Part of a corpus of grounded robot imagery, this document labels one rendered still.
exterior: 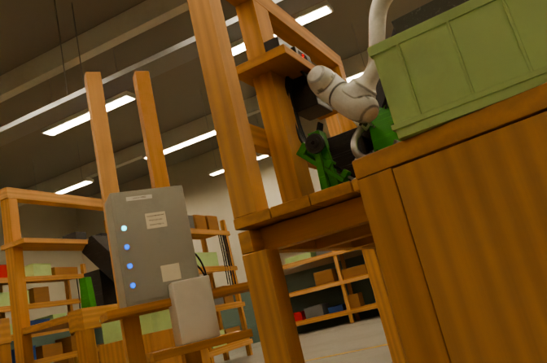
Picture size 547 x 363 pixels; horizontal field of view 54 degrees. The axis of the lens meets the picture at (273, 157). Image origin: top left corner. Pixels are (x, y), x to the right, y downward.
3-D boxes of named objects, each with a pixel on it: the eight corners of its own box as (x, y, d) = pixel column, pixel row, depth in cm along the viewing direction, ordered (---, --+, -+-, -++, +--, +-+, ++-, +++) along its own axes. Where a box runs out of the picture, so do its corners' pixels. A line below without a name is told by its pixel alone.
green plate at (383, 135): (408, 153, 219) (397, 110, 230) (401, 145, 213) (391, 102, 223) (381, 162, 224) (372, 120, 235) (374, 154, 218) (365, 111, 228)
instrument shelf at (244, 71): (361, 103, 286) (360, 97, 288) (286, 52, 208) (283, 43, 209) (320, 120, 297) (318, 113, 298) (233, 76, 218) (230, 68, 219)
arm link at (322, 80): (316, 98, 205) (338, 114, 197) (295, 78, 194) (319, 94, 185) (334, 76, 205) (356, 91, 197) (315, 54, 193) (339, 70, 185)
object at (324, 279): (427, 306, 994) (392, 191, 1054) (273, 340, 1106) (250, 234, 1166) (431, 303, 1043) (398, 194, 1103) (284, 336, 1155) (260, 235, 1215)
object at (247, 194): (389, 224, 301) (343, 69, 326) (256, 212, 171) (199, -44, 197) (374, 228, 304) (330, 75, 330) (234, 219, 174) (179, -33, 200)
